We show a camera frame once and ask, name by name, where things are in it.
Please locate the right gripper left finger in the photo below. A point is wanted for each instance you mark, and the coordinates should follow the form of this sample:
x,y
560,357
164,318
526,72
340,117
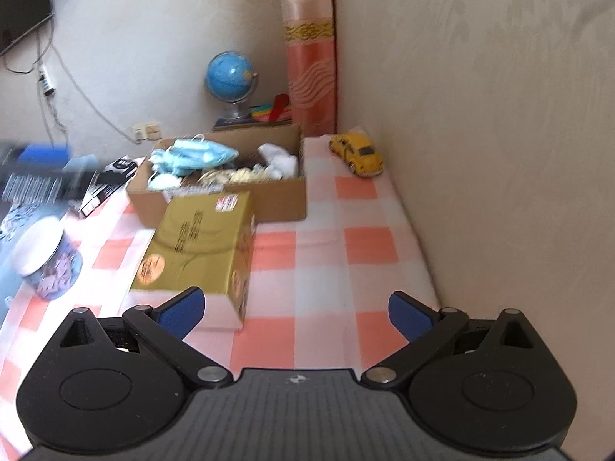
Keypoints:
x,y
160,332

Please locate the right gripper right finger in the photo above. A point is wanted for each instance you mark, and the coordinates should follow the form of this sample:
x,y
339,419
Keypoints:
x,y
431,334

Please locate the light blue plush toy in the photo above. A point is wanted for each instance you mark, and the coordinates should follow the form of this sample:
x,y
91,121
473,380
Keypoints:
x,y
161,182

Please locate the cream drawstring pouch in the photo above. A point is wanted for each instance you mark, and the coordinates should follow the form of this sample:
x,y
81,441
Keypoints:
x,y
223,177

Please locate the blue face mask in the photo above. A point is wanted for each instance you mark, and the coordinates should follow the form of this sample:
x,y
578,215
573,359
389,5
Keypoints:
x,y
161,165
187,156

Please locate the gold tissue pack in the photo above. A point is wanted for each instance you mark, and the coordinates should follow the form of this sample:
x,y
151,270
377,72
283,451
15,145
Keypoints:
x,y
203,241

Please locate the clear jar white lid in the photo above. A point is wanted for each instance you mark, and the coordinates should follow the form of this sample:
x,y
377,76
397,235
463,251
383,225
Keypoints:
x,y
47,259

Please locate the black white carton box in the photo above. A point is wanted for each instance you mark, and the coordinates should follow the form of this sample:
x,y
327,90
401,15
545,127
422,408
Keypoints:
x,y
98,193

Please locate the brown cardboard box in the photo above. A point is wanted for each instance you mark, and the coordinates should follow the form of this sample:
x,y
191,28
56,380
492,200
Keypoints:
x,y
274,200

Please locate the yellow toy car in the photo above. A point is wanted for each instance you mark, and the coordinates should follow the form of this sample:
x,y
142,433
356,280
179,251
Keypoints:
x,y
358,153

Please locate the blue patterned sofa cover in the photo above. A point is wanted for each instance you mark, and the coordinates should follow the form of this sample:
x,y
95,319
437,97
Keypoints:
x,y
16,218

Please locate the cardboard carton under globe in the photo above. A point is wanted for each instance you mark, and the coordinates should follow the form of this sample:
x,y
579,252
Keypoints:
x,y
241,123

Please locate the colourful toy on carton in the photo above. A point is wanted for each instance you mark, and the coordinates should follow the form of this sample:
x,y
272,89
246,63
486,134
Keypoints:
x,y
277,111

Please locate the blue desk globe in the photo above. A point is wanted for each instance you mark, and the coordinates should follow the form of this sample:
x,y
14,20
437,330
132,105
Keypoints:
x,y
231,79

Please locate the hanging power strip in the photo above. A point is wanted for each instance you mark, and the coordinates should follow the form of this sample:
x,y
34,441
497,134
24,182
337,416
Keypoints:
x,y
45,80

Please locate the orange patterned curtain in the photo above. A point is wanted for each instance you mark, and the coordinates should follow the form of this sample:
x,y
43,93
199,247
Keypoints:
x,y
310,37

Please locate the white wall socket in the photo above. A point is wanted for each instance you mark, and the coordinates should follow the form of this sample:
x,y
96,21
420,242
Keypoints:
x,y
147,132

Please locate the black wall television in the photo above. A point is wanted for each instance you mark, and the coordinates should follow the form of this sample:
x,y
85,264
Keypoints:
x,y
19,17

